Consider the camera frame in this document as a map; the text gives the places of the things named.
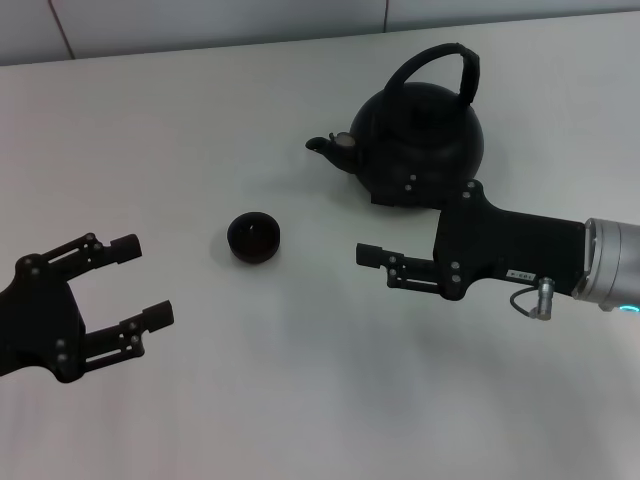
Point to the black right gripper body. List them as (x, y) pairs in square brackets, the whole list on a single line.
[(500, 240)]

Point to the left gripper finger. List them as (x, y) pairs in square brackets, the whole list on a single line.
[(125, 249), (160, 315)]

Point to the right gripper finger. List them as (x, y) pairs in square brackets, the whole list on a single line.
[(410, 192), (370, 255)]

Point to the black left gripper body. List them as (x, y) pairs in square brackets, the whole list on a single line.
[(45, 325)]

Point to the black round teapot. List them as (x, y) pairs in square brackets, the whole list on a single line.
[(415, 145)]

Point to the small black teacup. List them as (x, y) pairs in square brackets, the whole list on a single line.
[(254, 250)]

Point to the black teapot lid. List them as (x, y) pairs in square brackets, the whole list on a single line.
[(417, 114)]

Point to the silver cylindrical connector plug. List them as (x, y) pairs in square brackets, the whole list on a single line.
[(544, 300)]

